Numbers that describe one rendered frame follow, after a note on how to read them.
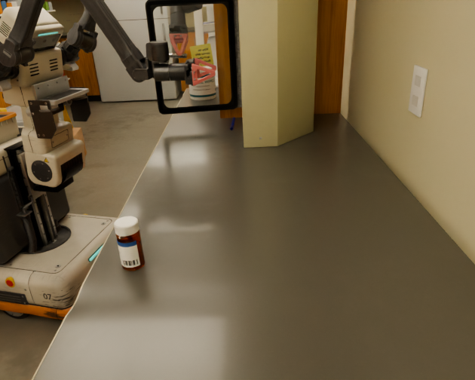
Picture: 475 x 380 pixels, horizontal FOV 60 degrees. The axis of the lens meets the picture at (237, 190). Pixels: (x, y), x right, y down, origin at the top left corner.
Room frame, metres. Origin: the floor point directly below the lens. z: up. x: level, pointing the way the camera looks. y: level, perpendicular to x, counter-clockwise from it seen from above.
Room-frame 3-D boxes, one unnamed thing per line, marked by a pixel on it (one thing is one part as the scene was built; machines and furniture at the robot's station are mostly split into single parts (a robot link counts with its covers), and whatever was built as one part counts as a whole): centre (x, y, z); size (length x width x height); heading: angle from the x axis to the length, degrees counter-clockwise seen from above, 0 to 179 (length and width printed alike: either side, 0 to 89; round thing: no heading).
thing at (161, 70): (1.41, 0.23, 1.17); 0.07 x 0.06 x 0.07; 89
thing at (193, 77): (1.38, 0.10, 1.16); 0.09 x 0.07 x 0.07; 89
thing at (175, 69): (1.41, 0.17, 1.17); 0.10 x 0.07 x 0.07; 179
